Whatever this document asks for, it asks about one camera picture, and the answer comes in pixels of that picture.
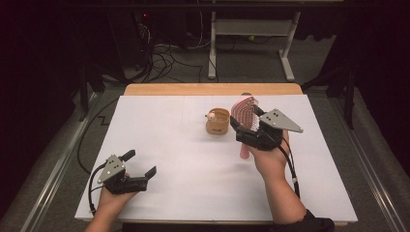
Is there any black computer tower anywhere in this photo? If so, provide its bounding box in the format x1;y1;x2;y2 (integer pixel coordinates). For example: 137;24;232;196
107;9;153;73

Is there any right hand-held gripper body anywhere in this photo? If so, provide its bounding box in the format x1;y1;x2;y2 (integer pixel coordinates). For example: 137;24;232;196
235;108;305;152

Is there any left hand-held gripper black cable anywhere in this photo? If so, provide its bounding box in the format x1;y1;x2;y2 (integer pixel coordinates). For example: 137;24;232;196
88;161;108;217

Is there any dark stand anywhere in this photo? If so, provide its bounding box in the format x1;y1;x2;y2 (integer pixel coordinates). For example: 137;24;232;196
300;62;356;131
77;59;128;123

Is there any hand-held gripper black cable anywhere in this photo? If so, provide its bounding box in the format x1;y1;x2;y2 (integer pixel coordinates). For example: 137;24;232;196
278;137;302;200
88;161;108;217

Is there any person's black sleeve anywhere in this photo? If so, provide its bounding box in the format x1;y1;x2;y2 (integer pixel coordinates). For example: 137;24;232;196
272;208;337;232

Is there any tangle of floor cables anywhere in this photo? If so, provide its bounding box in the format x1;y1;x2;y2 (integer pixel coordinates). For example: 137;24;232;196
134;18;209;85

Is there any person's right hand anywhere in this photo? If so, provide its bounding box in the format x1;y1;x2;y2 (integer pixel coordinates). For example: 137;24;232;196
246;130;290;182

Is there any right hand-held gripper black cable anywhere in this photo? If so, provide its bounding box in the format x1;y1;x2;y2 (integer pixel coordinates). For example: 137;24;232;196
278;137;302;200

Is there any pink hairbrush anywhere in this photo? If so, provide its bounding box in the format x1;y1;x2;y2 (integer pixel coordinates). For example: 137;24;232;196
230;92;261;160

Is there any long black floor cable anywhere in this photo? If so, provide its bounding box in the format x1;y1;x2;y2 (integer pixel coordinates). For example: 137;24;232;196
75;97;121;176

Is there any metal floor rail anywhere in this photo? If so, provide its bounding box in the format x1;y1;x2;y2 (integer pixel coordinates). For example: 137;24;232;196
328;96;408;232
18;91;100;232

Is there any white table board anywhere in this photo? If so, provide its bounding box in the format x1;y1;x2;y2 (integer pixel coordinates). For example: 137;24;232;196
74;94;359;223

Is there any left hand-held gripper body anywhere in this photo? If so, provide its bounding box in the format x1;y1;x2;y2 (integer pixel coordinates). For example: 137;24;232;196
97;154;150;195

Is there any white metal desk frame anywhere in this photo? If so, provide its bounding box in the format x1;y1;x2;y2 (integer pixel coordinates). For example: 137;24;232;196
207;11;303;83

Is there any person's left hand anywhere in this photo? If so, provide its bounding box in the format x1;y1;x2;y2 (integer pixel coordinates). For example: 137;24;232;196
97;188;138;213

